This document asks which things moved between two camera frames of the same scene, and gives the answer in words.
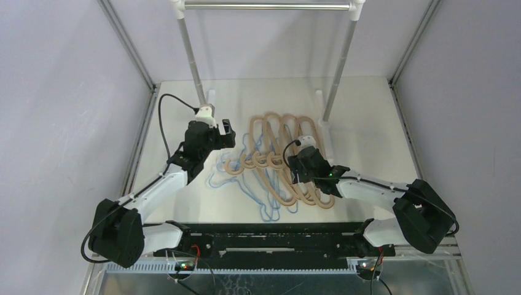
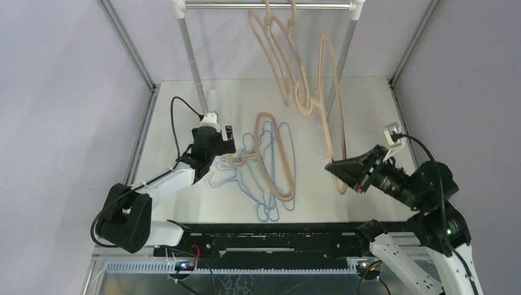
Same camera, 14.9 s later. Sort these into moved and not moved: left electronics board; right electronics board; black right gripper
Moved: black right gripper
Not moved: right electronics board; left electronics board
